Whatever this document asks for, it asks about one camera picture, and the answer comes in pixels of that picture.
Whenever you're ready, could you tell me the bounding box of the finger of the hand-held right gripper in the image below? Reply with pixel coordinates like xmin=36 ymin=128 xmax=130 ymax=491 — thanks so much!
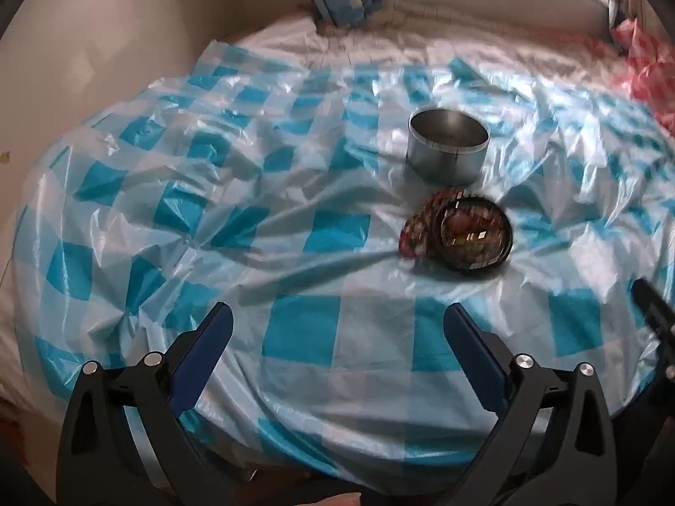
xmin=630 ymin=277 xmax=675 ymax=380

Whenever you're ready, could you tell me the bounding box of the mixed jewelry pile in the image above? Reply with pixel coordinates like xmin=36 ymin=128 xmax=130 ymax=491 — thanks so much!
xmin=440 ymin=205 xmax=502 ymax=254

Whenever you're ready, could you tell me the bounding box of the red beaded bracelet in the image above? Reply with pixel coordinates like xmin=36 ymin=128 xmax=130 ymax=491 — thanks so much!
xmin=398 ymin=188 xmax=462 ymax=260

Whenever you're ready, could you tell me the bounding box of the pink red cloth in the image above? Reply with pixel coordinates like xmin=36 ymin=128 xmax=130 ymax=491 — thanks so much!
xmin=606 ymin=16 xmax=675 ymax=132

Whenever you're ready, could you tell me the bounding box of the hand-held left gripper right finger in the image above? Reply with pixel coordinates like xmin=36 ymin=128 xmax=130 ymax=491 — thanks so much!
xmin=443 ymin=301 xmax=620 ymax=506

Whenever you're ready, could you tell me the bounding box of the round black tin lid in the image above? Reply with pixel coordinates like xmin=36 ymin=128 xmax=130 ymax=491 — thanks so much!
xmin=422 ymin=196 xmax=514 ymax=275

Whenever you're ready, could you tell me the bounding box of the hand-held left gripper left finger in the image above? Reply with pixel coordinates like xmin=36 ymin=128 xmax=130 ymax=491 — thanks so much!
xmin=55 ymin=301 xmax=235 ymax=506

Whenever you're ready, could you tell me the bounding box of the round metal tin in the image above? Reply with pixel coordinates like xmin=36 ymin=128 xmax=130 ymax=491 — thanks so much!
xmin=405 ymin=108 xmax=491 ymax=186

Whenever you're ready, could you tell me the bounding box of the blue checked plastic sheet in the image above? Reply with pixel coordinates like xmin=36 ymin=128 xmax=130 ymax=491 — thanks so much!
xmin=13 ymin=39 xmax=675 ymax=483

